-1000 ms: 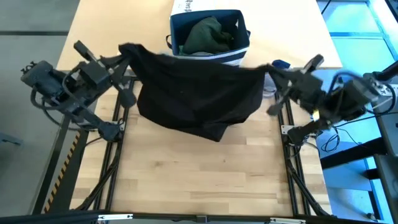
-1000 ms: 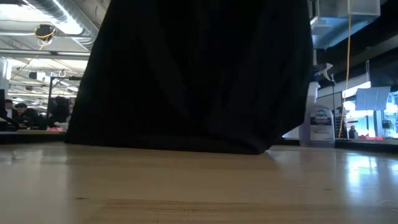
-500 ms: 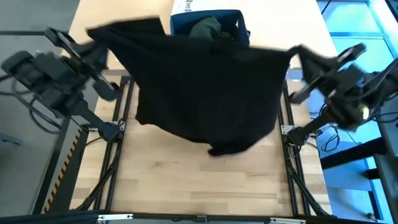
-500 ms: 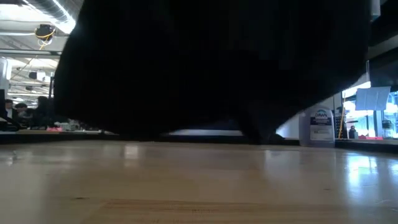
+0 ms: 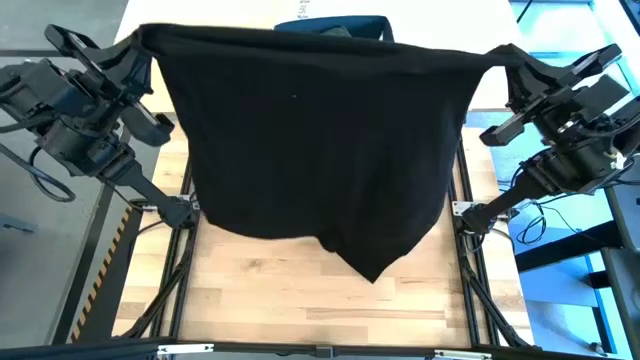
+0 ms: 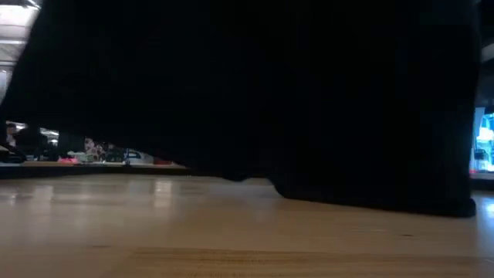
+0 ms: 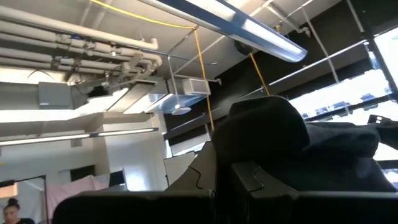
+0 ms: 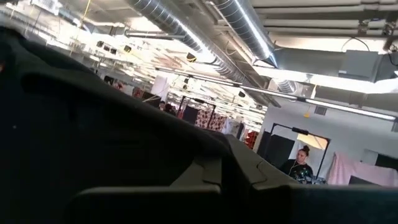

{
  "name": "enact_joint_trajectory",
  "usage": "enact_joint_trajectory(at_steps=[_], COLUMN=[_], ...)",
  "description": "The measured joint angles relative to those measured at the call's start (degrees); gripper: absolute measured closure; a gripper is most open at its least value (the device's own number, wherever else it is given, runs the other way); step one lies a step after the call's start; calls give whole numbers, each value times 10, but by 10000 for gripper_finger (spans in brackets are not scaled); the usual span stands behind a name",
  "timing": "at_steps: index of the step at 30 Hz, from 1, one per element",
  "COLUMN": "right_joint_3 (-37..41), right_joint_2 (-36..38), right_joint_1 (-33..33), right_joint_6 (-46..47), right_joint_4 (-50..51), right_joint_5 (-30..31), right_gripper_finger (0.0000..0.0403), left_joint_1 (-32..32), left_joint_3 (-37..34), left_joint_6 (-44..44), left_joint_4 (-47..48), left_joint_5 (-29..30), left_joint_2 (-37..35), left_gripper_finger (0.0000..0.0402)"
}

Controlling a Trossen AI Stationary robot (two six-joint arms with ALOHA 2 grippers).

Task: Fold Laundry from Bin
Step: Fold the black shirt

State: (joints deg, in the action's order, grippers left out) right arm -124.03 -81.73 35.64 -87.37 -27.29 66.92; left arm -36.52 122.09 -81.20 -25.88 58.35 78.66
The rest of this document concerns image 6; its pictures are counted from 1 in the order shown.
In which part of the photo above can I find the black T-shirt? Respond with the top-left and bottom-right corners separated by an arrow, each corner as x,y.
0,0 -> 479,218

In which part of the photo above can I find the floral hanging cloth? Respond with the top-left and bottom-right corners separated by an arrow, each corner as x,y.
84,137 -> 110,161

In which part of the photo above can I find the black screen panel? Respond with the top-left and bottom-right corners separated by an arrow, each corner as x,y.
57,133 -> 86,159

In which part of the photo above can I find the person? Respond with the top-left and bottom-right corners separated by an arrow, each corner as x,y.
5,122 -> 19,147

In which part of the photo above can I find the black aluminium table frame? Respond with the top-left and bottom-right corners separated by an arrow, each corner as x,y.
0,164 -> 190,179

